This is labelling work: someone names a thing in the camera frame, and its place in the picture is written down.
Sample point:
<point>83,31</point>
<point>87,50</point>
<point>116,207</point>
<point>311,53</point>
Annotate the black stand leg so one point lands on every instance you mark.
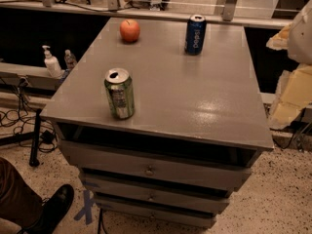
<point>33,161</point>

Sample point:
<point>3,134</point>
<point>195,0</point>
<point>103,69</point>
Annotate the brown trouser leg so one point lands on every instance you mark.
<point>18,202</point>

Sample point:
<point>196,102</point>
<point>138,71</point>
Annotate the blue pepsi can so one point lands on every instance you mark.
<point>195,35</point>

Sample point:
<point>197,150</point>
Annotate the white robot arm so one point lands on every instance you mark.
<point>300,37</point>

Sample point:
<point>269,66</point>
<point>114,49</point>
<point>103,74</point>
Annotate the white pump bottle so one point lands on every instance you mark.
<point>51,63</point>

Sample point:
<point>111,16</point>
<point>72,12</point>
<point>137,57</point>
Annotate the black shoe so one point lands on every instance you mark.
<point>54,210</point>

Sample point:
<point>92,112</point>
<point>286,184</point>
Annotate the blue tape cross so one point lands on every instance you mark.
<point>87,211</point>

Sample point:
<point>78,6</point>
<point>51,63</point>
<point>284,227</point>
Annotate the clear plastic bottle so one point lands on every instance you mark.
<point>70,59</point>

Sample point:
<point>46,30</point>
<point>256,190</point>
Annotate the grey drawer cabinet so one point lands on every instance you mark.
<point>198,127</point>

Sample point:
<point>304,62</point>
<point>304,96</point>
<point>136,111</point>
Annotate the green soda can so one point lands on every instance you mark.
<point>120,93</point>

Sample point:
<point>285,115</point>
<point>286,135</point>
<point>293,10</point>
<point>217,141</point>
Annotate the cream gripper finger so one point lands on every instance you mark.
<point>280,40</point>
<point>293,93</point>

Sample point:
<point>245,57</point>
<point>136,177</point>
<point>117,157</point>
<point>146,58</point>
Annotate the red apple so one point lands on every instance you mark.
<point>129,30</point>

